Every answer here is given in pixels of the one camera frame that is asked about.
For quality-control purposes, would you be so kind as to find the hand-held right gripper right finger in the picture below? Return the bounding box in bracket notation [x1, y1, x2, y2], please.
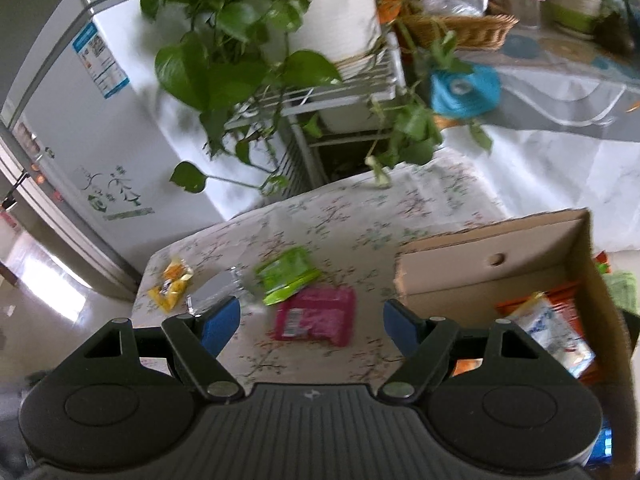
[377, 299, 568, 403]

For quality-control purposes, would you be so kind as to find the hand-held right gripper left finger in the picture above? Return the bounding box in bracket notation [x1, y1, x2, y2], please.
[55, 296, 242, 401]

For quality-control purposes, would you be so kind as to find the brown cardboard box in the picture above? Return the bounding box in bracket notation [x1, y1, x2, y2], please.
[394, 208, 640, 466]

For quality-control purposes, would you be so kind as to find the pink snack packet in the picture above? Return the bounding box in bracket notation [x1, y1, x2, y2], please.
[274, 284, 357, 347]

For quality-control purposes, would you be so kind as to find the shiny blue snack packet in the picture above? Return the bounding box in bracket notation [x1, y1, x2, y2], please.
[585, 420, 613, 466]

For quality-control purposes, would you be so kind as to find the silver snack packet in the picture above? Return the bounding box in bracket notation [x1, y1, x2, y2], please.
[186, 267, 243, 313]

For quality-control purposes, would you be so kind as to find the yellow snack packet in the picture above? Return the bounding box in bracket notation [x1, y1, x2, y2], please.
[150, 257, 195, 315]

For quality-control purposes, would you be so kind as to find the green snack packet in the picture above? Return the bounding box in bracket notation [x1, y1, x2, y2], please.
[255, 246, 322, 307]

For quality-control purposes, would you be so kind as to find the small table with floral cloth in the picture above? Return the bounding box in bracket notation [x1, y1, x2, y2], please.
[132, 152, 511, 391]

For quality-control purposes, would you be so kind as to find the white blue snack packet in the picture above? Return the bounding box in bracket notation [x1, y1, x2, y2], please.
[507, 292, 596, 378]

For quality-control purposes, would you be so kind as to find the orange snack packet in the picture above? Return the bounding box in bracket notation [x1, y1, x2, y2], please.
[495, 280, 601, 386]

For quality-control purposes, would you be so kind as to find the white refrigerator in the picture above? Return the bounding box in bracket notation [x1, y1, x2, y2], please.
[0, 0, 241, 291]

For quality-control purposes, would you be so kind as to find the small white plant pot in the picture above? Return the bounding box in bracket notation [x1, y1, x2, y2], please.
[317, 97, 401, 133]

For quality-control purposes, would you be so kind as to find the long table with patterned cloth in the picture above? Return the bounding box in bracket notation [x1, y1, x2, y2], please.
[395, 5, 640, 251]

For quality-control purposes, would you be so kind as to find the light green plastic bag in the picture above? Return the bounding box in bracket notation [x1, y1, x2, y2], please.
[602, 270, 640, 311]

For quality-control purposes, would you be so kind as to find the white metal plant stand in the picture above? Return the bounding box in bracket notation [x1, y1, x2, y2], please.
[225, 45, 408, 186]

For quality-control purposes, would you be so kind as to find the green pothos plant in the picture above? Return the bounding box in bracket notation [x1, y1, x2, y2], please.
[140, 0, 493, 196]

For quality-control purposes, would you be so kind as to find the wicker basket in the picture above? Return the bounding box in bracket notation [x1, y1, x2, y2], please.
[400, 10, 521, 51]

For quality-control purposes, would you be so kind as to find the clear cup with pink tag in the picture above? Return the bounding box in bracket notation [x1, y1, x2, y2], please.
[500, 0, 543, 28]

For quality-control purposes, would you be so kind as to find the dark brown teapot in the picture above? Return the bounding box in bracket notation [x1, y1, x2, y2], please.
[595, 10, 636, 58]

